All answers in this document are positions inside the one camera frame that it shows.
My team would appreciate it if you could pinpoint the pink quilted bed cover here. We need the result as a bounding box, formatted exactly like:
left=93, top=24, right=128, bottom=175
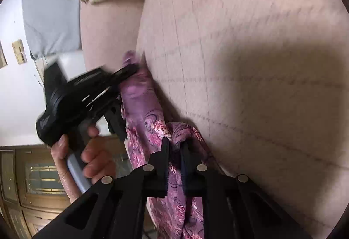
left=79, top=0, right=349, bottom=239

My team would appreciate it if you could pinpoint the wooden cabinet with glass door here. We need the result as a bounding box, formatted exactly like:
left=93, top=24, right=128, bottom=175
left=0, top=136, right=134, bottom=239

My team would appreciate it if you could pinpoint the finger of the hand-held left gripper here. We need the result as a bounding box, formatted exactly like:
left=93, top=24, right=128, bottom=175
left=109, top=64, right=139, bottom=84
left=105, top=103, right=127, bottom=141

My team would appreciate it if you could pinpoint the grey pillow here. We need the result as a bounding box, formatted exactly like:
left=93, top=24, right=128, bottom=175
left=21, top=0, right=83, bottom=58

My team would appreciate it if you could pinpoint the purple floral garment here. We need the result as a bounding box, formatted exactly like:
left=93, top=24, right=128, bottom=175
left=118, top=50, right=219, bottom=239

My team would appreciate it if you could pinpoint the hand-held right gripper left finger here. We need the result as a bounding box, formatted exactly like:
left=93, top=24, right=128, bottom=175
left=32, top=138, right=170, bottom=239

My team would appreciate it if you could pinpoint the person's left hand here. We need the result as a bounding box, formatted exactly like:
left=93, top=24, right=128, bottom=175
left=51, top=126, right=116, bottom=204

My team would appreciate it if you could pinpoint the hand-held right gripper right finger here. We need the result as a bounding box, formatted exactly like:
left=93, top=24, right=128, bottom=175
left=180, top=142, right=314, bottom=239

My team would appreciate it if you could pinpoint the beige wall switch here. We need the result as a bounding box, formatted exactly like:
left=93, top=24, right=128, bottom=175
left=11, top=40, right=28, bottom=66

